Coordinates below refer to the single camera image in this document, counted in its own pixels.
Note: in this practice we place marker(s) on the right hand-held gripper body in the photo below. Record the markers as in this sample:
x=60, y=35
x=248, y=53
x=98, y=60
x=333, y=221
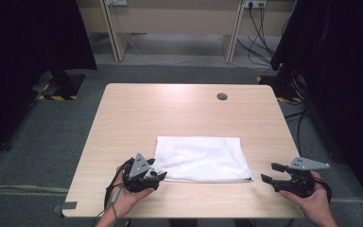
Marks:
x=299, y=186

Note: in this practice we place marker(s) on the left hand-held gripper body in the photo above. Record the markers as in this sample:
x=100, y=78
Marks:
x=138, y=176

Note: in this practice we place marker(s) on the white printed tank top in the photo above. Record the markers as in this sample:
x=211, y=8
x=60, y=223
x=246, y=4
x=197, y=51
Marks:
x=201, y=157

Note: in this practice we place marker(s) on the person's right hand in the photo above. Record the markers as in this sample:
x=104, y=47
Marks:
x=315, y=205

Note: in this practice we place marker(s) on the person's left hand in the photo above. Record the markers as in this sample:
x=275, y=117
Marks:
x=123, y=201

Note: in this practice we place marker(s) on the grey tape piece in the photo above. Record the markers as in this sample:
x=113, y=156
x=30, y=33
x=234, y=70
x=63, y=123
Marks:
x=67, y=206

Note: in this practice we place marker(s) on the round grey table grommet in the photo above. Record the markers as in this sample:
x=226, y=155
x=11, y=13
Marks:
x=222, y=96

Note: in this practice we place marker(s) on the black curtain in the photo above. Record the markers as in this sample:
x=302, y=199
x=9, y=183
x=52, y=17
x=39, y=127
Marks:
x=343, y=78
x=19, y=47

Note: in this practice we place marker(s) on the black stand base striped tape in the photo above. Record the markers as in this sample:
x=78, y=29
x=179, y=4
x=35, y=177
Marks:
x=61, y=88

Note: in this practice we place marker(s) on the white wall outlet with plugs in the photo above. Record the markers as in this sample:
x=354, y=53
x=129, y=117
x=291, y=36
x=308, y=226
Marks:
x=255, y=3

